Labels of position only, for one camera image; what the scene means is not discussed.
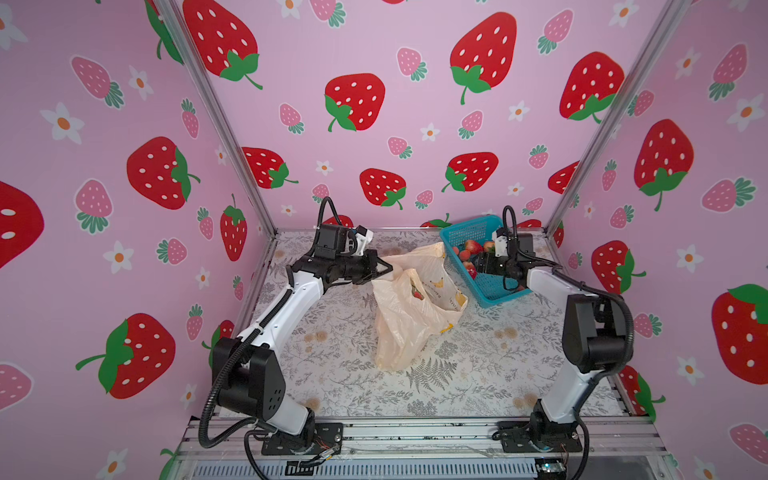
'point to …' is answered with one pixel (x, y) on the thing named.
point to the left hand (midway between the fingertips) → (393, 267)
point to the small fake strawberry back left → (464, 255)
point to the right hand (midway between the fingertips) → (482, 258)
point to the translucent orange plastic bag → (405, 323)
